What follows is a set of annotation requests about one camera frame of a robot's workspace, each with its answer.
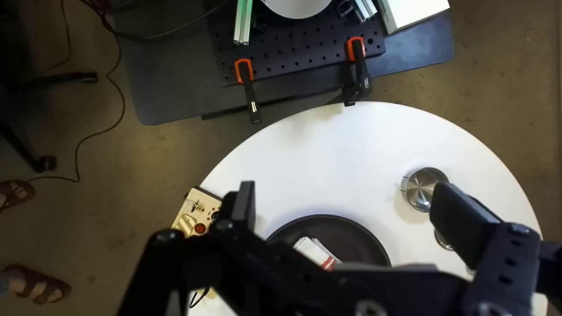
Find black robot cart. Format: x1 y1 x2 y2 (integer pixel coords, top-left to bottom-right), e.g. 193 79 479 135
109 0 456 126

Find black tripod legs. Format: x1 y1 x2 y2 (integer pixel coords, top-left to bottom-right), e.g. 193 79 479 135
0 69 98 176

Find black frying pan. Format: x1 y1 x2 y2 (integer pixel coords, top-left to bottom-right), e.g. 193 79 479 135
265 214 393 272

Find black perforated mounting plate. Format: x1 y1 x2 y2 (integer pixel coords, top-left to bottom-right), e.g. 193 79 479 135
210 0 388 88

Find shallow steel pot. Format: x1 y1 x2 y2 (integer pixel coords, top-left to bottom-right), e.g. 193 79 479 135
398 165 451 214

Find thin black floor cable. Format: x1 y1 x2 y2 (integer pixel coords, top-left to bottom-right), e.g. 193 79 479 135
26 0 128 184

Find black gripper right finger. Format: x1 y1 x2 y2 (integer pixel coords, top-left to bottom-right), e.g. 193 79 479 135
428 181 562 316

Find white box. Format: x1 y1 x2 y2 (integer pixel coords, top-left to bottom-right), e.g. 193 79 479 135
375 0 453 35

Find black clamp with orange handle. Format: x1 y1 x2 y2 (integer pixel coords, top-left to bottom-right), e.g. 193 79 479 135
233 56 263 126
340 33 374 109

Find green tinted metal bar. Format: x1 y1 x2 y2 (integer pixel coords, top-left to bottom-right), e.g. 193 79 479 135
231 0 254 47

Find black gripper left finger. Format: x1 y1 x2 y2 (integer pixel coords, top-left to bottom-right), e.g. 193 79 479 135
116 181 277 316

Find silver metal bar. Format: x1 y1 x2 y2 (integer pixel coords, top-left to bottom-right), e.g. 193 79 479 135
335 0 379 25

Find wooden busy board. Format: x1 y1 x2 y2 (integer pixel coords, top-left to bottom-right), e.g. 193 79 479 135
168 184 224 239

